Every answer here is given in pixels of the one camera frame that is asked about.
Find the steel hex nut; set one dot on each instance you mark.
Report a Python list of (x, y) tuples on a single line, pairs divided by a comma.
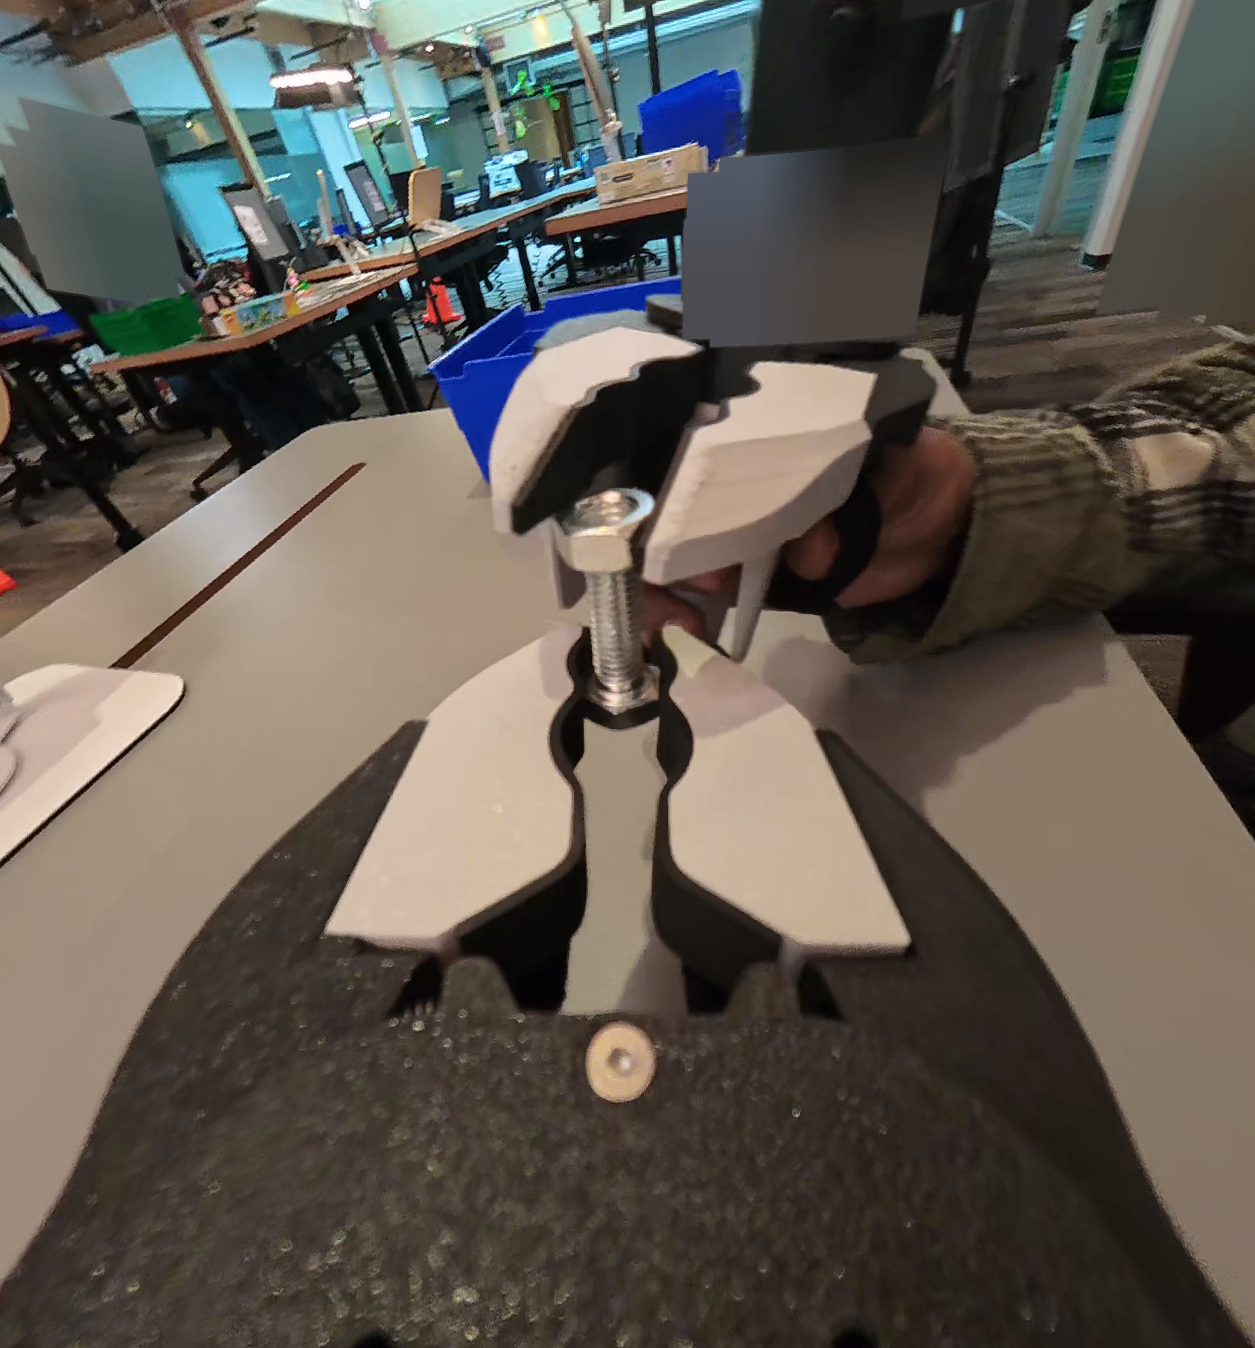
[(642, 695)]

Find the black computer monitor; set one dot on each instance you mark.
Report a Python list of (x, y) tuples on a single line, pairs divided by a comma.
[(366, 194), (258, 226)]

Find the person's right forearm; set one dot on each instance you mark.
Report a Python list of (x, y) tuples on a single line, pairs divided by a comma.
[(1090, 494)]

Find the wooden-top office desk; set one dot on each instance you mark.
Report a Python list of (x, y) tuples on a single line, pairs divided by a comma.
[(617, 210), (311, 316), (479, 221)]

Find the colourful toy box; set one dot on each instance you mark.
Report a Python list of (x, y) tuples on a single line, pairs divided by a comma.
[(258, 312)]

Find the blue plastic bin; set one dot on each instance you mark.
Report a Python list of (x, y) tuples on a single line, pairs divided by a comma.
[(479, 378)]

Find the green plastic crate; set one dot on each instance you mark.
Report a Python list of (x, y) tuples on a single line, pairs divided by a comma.
[(148, 325)]

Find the cardboard box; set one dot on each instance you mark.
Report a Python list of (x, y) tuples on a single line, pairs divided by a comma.
[(648, 175)]

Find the steel hex bolt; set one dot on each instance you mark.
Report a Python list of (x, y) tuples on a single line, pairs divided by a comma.
[(617, 620)]

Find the person's right hand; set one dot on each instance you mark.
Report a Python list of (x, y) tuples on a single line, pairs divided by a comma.
[(928, 505)]

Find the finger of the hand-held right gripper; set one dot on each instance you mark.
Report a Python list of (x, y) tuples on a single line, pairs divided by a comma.
[(774, 462), (543, 409)]

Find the hanging ceiling lamp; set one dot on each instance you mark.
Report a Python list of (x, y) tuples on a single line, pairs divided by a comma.
[(317, 84)]

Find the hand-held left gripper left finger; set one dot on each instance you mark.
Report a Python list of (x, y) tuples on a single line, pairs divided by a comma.
[(457, 821)]

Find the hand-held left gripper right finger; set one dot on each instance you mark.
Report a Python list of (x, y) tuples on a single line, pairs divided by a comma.
[(785, 841)]

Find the stack of blue bins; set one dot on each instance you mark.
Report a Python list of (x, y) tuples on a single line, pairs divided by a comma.
[(690, 109)]

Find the acrylic sign stand white base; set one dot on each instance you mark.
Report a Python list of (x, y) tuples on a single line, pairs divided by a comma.
[(101, 715)]

